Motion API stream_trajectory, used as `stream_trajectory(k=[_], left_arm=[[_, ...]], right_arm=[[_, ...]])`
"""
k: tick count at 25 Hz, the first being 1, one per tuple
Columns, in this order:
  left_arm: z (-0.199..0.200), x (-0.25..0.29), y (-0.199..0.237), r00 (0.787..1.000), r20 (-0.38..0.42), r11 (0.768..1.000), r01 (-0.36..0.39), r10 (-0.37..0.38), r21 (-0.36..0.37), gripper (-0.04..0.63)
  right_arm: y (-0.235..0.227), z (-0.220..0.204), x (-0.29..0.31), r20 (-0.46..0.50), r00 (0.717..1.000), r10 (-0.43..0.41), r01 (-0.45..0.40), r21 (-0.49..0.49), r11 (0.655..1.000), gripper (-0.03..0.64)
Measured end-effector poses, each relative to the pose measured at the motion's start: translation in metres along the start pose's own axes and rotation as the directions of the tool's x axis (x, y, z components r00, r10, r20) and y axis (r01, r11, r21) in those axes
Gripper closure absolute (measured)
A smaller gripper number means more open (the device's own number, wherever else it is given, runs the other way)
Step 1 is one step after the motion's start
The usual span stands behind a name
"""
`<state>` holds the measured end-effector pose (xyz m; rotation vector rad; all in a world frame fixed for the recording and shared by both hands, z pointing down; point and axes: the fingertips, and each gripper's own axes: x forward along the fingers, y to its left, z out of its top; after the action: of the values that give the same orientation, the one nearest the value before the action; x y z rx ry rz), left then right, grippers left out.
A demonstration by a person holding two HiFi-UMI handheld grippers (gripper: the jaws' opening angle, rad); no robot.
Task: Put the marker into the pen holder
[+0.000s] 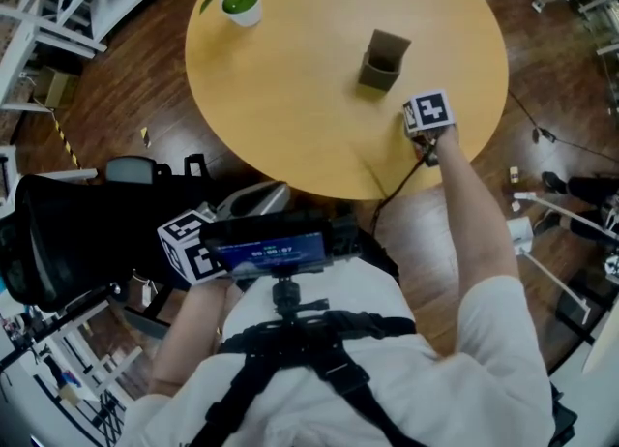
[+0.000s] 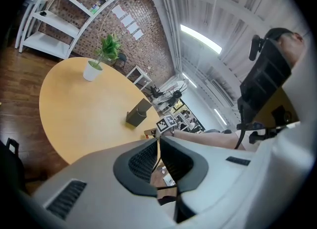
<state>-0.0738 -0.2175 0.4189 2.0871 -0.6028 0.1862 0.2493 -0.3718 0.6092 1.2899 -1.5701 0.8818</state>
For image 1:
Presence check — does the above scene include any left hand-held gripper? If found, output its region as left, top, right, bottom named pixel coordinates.
left=157, top=181, right=290, bottom=286

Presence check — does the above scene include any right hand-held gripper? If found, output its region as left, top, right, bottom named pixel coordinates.
left=402, top=89, right=458, bottom=169

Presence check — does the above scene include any brown pen holder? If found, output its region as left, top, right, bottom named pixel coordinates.
left=358, top=28, right=412, bottom=93

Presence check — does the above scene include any person's left forearm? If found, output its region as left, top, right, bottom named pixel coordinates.
left=149, top=280, right=243, bottom=396

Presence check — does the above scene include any person's right forearm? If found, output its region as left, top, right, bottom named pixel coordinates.
left=433, top=133, right=522, bottom=357

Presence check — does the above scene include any black smartphone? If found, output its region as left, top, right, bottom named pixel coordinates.
left=202, top=215, right=362, bottom=280

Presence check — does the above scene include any round wooden table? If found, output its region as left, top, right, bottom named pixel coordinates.
left=185, top=0, right=510, bottom=201

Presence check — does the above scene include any white broom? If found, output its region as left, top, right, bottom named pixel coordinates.
left=512, top=191, right=605, bottom=231

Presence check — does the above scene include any black chest harness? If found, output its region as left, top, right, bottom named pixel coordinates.
left=205, top=275, right=422, bottom=447

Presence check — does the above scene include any white power adapter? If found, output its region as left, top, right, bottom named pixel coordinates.
left=139, top=275, right=157, bottom=311

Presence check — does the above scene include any white desk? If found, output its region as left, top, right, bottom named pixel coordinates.
left=577, top=0, right=619, bottom=112

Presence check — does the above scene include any black office chair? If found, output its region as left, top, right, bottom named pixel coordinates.
left=0, top=154, right=228, bottom=320

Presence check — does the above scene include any yellow black hazard tape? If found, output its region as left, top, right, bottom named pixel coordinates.
left=31, top=96, right=86, bottom=170

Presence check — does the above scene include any cardboard box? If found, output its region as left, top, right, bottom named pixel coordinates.
left=32, top=65, right=78, bottom=110

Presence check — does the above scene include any person's white shirt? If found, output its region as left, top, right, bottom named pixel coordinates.
left=115, top=255, right=555, bottom=447

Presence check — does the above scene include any white shelving unit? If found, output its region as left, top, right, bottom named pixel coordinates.
left=0, top=0, right=194, bottom=112

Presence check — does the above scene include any black bag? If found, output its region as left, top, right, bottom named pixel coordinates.
left=550, top=381, right=579, bottom=447

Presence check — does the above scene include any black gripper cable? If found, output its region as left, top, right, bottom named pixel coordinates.
left=371, top=144, right=439, bottom=238

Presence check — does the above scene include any black floor cable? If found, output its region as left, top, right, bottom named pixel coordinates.
left=507, top=89, right=619, bottom=164

